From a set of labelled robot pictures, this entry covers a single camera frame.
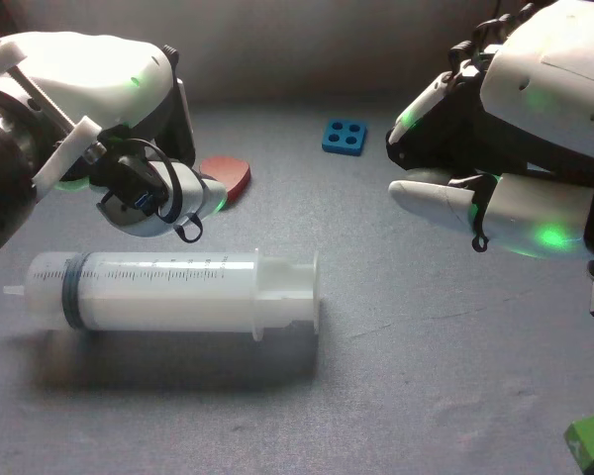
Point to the large clear plastic syringe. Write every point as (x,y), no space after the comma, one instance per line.
(168,297)

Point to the grey table cloth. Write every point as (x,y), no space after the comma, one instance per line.
(425,371)

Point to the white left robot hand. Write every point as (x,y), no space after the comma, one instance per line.
(104,74)

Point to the green block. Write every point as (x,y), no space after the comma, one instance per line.
(591,445)

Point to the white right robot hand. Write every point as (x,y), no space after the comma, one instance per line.
(549,99)

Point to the red heart block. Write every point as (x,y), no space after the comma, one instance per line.
(230,173)

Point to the blue square four-hole block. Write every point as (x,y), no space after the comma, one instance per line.
(344,143)

